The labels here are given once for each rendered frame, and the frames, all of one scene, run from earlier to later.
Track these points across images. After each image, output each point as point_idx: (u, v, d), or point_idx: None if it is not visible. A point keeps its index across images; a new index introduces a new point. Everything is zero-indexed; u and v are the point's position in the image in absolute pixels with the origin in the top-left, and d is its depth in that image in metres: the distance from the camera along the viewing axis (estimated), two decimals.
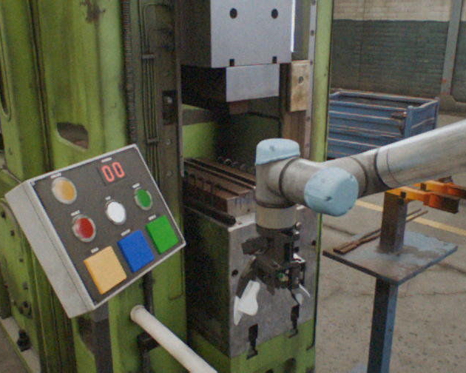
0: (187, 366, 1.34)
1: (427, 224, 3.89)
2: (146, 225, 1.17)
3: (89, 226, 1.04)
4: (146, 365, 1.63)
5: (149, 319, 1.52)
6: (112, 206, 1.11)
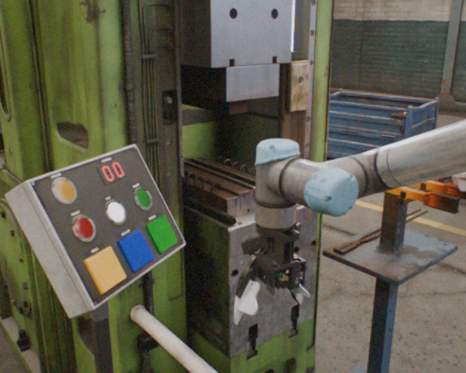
0: (187, 366, 1.34)
1: (427, 224, 3.89)
2: (146, 225, 1.17)
3: (89, 226, 1.04)
4: (146, 365, 1.63)
5: (149, 319, 1.52)
6: (112, 206, 1.11)
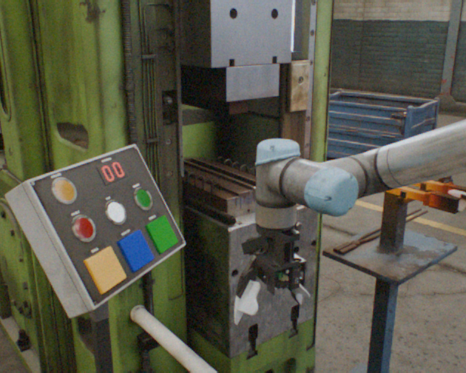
0: (187, 366, 1.34)
1: (427, 224, 3.89)
2: (146, 225, 1.17)
3: (89, 226, 1.04)
4: (146, 365, 1.63)
5: (149, 319, 1.52)
6: (112, 206, 1.11)
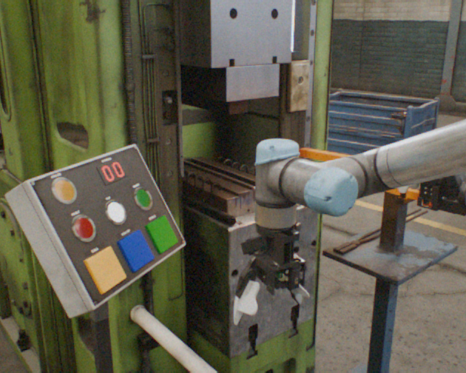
0: (187, 366, 1.34)
1: (427, 224, 3.89)
2: (146, 225, 1.17)
3: (89, 226, 1.04)
4: (146, 365, 1.63)
5: (149, 319, 1.52)
6: (112, 206, 1.11)
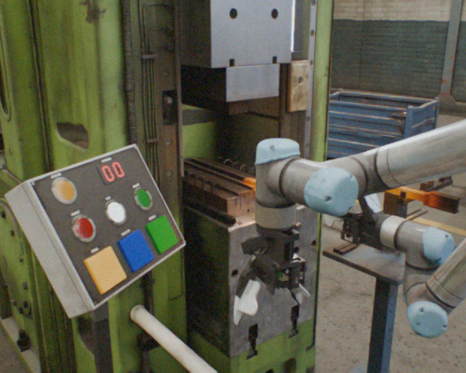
0: (187, 366, 1.34)
1: (427, 224, 3.89)
2: (146, 225, 1.17)
3: (89, 226, 1.04)
4: (146, 365, 1.63)
5: (149, 319, 1.52)
6: (112, 206, 1.11)
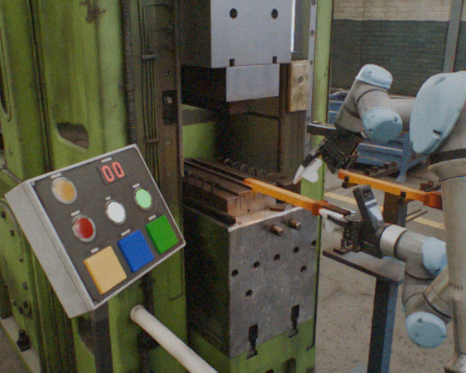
0: (187, 366, 1.34)
1: (427, 224, 3.89)
2: (146, 225, 1.17)
3: (89, 226, 1.04)
4: (146, 365, 1.63)
5: (149, 319, 1.52)
6: (112, 206, 1.11)
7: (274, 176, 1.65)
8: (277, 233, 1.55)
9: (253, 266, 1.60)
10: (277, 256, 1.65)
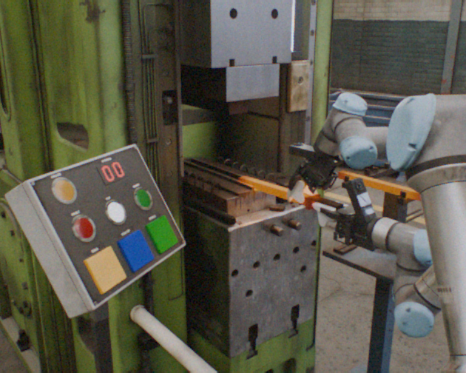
0: (187, 366, 1.34)
1: None
2: (146, 225, 1.17)
3: (89, 226, 1.04)
4: (146, 365, 1.63)
5: (149, 319, 1.52)
6: (112, 206, 1.11)
7: (274, 176, 1.65)
8: (277, 233, 1.55)
9: (253, 266, 1.60)
10: (277, 256, 1.65)
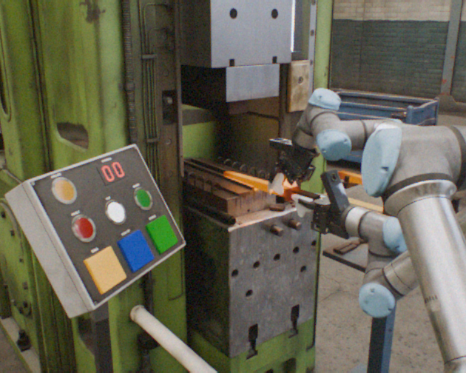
0: (187, 366, 1.34)
1: None
2: (146, 225, 1.17)
3: (89, 226, 1.04)
4: (146, 365, 1.63)
5: (149, 319, 1.52)
6: (112, 206, 1.11)
7: None
8: (277, 233, 1.55)
9: (253, 266, 1.60)
10: (277, 256, 1.65)
